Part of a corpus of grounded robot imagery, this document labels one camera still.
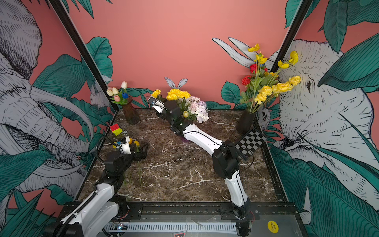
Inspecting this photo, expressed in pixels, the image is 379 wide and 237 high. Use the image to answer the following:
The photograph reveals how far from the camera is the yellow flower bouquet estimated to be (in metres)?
→ 0.75

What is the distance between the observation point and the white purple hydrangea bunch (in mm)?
795

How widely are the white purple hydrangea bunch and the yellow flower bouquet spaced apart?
1.03ft
